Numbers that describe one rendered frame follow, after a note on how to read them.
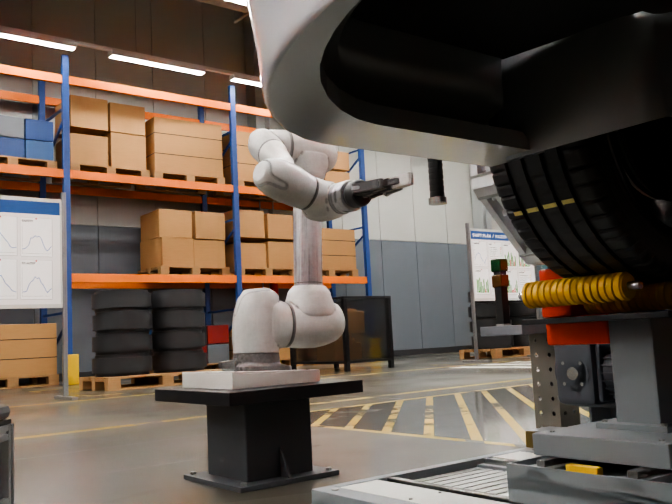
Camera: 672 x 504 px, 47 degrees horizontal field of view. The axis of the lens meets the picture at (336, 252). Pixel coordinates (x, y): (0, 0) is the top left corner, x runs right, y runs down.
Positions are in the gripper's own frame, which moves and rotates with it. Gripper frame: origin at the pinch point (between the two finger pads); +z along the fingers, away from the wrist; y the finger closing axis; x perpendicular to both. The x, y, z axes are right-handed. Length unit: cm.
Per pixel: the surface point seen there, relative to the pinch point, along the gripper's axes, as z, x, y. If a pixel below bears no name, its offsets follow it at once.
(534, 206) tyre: 49, -16, 11
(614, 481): 59, -67, 8
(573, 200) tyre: 58, -16, 11
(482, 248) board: -596, 77, -692
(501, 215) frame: 34.2, -14.6, 3.2
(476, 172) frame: 34.0, -5.7, 9.9
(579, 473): 52, -66, 8
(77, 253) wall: -1044, 112, -264
